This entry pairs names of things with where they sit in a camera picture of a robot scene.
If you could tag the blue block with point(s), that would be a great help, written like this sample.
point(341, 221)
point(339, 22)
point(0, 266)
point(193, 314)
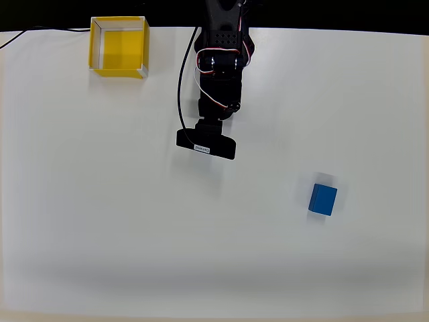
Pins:
point(323, 199)

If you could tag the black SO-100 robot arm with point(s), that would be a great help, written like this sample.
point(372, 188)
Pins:
point(224, 37)

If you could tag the yellow open box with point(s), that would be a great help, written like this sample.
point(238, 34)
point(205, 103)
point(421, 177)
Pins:
point(122, 47)

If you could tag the black bar-shaped webcam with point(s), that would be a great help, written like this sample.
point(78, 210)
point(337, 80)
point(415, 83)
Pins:
point(214, 145)

